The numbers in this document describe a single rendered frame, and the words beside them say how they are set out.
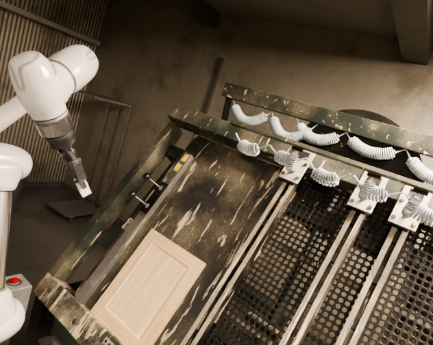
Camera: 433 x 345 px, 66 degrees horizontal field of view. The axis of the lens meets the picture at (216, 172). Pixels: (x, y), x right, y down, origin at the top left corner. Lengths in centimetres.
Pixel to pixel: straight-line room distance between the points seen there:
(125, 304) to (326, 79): 283
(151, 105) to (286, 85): 193
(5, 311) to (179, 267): 70
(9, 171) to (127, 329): 85
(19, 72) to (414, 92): 315
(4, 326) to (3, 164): 59
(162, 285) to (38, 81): 110
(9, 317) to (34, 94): 92
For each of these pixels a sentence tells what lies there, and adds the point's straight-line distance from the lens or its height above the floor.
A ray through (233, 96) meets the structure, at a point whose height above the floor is 212.
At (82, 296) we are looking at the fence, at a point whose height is 93.
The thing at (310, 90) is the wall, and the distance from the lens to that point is 370.
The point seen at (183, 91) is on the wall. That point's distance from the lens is 449.
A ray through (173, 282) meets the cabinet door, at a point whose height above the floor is 117.
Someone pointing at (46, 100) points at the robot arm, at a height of 188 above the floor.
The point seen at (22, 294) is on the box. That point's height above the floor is 89.
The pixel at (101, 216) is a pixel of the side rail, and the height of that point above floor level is 123.
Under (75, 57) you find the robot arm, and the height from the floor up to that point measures 200.
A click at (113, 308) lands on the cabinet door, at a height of 96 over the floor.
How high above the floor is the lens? 198
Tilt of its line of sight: 10 degrees down
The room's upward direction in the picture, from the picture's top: 18 degrees clockwise
